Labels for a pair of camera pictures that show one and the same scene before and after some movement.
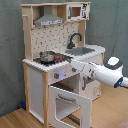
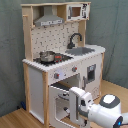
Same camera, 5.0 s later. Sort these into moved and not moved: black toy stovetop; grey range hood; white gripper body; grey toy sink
Moved: white gripper body
Not moved: black toy stovetop; grey range hood; grey toy sink
